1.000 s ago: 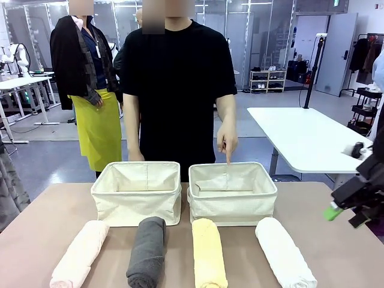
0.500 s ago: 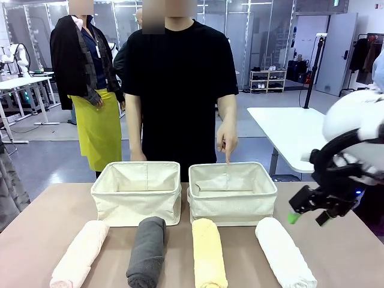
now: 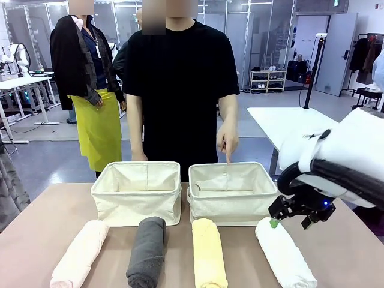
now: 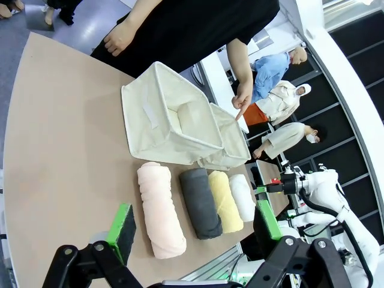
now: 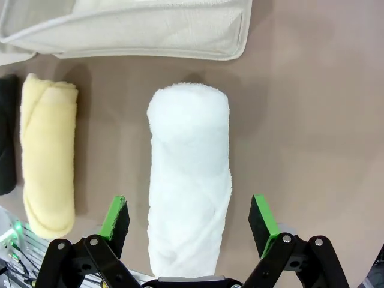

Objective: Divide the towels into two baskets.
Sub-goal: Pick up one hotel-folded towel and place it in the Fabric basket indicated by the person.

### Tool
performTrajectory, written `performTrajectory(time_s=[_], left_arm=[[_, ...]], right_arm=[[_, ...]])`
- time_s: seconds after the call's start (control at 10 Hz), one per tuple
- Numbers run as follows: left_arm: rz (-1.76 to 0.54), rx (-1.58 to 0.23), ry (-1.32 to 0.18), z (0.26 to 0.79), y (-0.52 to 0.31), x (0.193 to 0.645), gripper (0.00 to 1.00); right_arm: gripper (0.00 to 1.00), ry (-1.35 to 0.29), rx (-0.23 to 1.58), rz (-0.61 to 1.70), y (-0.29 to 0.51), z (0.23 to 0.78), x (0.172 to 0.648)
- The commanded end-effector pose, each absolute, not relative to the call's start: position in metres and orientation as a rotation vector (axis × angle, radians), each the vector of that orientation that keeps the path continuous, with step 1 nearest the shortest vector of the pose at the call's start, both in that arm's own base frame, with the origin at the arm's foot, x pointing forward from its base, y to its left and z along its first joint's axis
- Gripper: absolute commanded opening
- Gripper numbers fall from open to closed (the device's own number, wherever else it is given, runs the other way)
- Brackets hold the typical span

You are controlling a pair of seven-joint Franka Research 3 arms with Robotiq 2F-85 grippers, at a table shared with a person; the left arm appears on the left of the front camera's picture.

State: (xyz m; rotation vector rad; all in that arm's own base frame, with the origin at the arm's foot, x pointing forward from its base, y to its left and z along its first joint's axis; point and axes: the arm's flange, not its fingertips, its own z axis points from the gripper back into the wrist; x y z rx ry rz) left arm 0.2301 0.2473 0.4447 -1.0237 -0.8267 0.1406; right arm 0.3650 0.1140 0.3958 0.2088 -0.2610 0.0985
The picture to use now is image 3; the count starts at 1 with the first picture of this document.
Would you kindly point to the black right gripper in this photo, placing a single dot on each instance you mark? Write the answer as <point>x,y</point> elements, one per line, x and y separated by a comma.
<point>315,207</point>

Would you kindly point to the white towel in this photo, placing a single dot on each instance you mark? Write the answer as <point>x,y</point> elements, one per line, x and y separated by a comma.
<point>285,261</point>

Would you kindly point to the yellow towel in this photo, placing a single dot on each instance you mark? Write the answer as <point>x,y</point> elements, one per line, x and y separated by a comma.
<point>208,255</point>

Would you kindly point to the grey towel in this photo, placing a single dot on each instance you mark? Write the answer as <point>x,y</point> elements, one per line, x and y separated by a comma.
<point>147,255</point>

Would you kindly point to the pink towel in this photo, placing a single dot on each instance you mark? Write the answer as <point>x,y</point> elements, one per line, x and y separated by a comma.
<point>81,255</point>

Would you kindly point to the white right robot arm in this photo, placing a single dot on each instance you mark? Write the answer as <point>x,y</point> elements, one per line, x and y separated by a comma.
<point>345,135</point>

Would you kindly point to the person's left forearm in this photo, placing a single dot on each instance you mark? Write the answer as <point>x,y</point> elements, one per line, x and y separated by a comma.
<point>228,108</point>

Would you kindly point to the person's right forearm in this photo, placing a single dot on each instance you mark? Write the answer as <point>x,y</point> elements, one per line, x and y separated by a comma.
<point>135,126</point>

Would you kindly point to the person's left hand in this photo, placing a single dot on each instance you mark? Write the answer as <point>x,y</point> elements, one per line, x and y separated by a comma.
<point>228,138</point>

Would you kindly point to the person's right hand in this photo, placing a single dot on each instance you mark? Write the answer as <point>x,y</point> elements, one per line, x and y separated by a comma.
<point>140,157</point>

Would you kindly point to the apron person's hand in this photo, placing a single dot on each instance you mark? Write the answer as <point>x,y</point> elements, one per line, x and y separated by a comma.
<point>97,101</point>

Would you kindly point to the cream fabric basket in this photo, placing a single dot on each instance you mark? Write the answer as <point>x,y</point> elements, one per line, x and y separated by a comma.
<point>228,210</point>
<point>135,207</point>

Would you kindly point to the white side table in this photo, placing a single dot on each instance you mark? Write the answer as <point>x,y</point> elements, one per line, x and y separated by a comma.
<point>285,123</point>

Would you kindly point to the wooden shoe rack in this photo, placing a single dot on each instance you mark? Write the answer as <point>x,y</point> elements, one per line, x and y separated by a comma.
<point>268,81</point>

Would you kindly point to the black utility cart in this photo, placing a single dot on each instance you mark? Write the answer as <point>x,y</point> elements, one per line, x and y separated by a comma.
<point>367,96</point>

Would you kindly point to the black luggage pile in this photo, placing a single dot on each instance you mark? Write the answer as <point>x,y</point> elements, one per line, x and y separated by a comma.
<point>297,72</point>

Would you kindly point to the grey door panel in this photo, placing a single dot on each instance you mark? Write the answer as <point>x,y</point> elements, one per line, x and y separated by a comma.
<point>336,60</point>

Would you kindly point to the person in black t-shirt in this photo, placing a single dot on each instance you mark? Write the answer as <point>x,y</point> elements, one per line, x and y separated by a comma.
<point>180,90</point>

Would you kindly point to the black coat rack with clothes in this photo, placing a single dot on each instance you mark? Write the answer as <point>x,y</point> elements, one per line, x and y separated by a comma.
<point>364,57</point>

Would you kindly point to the bald person in dark jacket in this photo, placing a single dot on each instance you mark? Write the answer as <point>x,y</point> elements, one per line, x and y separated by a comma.
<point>120,60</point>

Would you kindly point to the person in yellow apron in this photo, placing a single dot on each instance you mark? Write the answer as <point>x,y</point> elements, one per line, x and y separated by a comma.
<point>69,60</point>

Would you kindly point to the grey hanging fabric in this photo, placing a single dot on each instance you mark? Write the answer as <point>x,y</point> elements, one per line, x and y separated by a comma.
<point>12,186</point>

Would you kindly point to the white height-adjustable desk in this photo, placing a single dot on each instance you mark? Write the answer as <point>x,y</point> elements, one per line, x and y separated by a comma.
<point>21,82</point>

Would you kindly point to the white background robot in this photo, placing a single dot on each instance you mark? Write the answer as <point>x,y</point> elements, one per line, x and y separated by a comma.
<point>21,57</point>

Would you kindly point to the black camera tripod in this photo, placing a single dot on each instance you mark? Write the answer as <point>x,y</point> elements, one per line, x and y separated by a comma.
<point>313,75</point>

